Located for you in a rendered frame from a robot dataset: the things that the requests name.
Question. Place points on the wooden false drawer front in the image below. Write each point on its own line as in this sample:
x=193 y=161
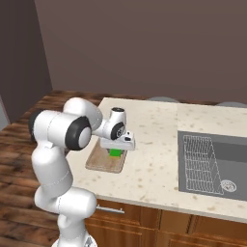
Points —
x=222 y=226

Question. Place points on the grey sink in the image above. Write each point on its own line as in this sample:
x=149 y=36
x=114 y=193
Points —
x=231 y=160

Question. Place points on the green sponge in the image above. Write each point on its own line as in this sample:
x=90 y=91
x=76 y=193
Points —
x=115 y=152

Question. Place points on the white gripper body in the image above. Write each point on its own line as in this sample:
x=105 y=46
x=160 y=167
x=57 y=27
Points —
x=115 y=144

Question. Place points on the grey stool seat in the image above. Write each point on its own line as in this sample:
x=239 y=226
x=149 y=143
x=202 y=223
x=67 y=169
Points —
x=163 y=99
x=232 y=104

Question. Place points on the wooden cupboard door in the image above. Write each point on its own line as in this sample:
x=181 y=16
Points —
x=122 y=234
x=199 y=241

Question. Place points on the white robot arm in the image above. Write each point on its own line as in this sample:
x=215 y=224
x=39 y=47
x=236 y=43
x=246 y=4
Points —
x=51 y=167

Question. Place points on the wooden cutting board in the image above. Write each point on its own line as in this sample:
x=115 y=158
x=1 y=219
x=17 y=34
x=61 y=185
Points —
x=101 y=160

